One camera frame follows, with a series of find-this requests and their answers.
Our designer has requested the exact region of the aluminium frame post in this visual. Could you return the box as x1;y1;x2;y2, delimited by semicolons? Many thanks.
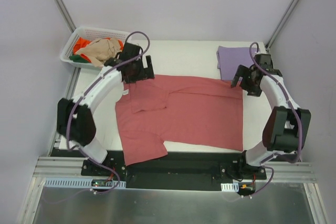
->
54;0;76;32
265;0;301;52

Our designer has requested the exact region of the folded purple t shirt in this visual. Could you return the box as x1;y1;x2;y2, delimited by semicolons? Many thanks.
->
216;46;254;81

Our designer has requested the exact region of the orange shirt in basket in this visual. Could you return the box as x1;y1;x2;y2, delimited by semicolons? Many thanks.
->
72;37;123;63

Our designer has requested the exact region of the beige crumpled shirt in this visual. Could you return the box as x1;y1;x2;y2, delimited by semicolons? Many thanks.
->
73;37;123;67

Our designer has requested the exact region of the green shirt in basket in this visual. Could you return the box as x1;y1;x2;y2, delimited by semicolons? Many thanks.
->
69;55;91;63

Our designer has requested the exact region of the aluminium frame post left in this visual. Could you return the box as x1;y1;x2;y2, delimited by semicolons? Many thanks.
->
54;0;76;32

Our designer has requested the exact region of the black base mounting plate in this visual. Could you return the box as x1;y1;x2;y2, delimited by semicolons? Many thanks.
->
81;151;267;191

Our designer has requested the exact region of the white slotted cable duct right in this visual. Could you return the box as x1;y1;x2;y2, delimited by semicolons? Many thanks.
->
220;182;239;193

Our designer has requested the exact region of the white slotted cable duct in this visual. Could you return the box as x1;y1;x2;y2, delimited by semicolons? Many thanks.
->
220;182;239;193
45;178;126;189

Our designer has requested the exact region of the white slotted cable duct left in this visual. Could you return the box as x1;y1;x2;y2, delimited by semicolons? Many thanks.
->
45;178;126;189

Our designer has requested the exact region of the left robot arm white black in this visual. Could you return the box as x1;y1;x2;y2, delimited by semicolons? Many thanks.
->
57;42;154;176

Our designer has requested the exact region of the aluminium frame post right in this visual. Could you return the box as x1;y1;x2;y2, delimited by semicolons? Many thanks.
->
265;0;301;52

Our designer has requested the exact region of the white plastic laundry basket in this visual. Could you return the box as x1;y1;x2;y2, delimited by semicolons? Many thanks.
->
60;27;131;69

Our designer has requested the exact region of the red polo shirt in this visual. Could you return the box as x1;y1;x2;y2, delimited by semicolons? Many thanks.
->
115;75;243;165

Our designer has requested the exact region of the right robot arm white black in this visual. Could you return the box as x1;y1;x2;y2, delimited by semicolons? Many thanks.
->
231;52;311;179

